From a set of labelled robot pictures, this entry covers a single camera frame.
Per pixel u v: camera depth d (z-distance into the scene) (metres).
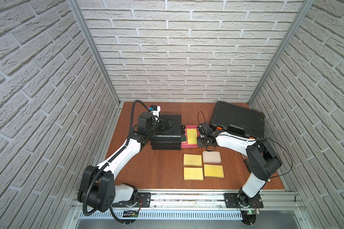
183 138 0.95
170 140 0.80
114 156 0.47
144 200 0.74
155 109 0.72
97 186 0.41
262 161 0.47
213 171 0.83
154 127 0.70
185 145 0.94
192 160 0.87
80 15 0.73
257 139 0.92
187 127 0.87
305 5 0.69
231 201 0.73
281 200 0.77
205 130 0.74
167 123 0.71
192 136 0.97
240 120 1.00
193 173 0.81
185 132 0.91
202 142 0.83
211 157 0.88
